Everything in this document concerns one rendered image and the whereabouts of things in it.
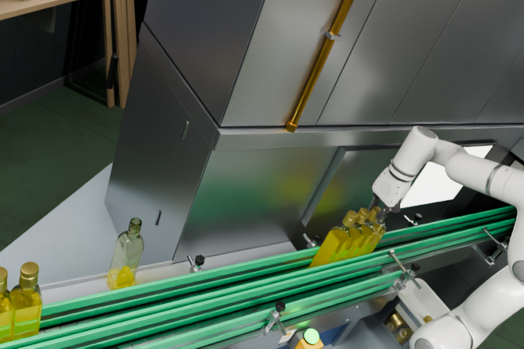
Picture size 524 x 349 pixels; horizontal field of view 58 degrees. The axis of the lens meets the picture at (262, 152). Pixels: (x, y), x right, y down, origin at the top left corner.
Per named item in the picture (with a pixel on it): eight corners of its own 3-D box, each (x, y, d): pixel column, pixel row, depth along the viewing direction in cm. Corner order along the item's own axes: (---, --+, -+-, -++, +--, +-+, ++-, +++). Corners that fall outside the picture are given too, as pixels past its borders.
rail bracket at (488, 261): (465, 253, 221) (493, 219, 210) (493, 281, 211) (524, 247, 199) (458, 255, 219) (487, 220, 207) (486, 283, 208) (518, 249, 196)
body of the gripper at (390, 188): (383, 161, 148) (367, 188, 154) (405, 183, 142) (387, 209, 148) (398, 160, 153) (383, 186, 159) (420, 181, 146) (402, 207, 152)
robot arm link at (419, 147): (405, 156, 152) (387, 158, 146) (426, 123, 145) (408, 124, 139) (424, 173, 147) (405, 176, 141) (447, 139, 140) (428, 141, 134)
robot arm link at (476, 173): (524, 162, 129) (430, 132, 152) (494, 166, 119) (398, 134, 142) (515, 192, 131) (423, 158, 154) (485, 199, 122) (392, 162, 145)
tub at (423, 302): (409, 290, 192) (420, 276, 187) (449, 337, 178) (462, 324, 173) (381, 299, 182) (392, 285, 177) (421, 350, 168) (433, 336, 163)
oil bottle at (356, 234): (331, 260, 171) (356, 218, 160) (340, 272, 167) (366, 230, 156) (319, 262, 168) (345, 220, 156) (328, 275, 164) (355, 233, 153)
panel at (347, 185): (448, 196, 219) (491, 138, 201) (453, 201, 217) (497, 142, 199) (300, 221, 167) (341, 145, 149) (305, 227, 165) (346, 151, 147)
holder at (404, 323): (391, 292, 199) (409, 268, 191) (437, 349, 182) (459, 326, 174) (363, 301, 189) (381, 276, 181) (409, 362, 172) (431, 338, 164)
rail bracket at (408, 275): (383, 263, 179) (399, 241, 172) (413, 300, 168) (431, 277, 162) (378, 265, 177) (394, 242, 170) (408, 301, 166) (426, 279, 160)
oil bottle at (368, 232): (342, 258, 174) (369, 216, 163) (352, 269, 171) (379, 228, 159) (331, 260, 171) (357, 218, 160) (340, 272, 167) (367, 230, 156)
